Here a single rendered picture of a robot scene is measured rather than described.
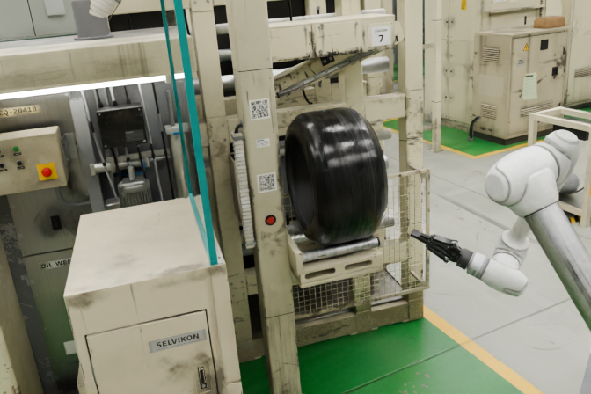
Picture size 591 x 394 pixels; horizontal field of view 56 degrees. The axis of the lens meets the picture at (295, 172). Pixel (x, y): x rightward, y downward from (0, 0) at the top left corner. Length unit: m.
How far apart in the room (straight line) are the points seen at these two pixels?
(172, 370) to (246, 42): 1.12
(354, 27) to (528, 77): 4.54
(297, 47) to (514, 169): 1.09
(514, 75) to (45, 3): 7.73
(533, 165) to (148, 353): 1.16
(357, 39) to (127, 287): 1.46
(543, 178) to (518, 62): 5.01
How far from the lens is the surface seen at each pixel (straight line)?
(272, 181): 2.15
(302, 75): 2.51
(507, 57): 6.57
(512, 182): 1.63
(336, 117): 2.17
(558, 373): 3.22
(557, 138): 1.77
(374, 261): 2.32
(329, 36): 2.38
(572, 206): 4.87
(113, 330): 1.53
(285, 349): 2.51
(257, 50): 2.04
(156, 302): 1.49
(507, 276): 2.15
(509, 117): 6.70
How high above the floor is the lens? 1.94
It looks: 19 degrees down
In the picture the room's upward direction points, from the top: 5 degrees counter-clockwise
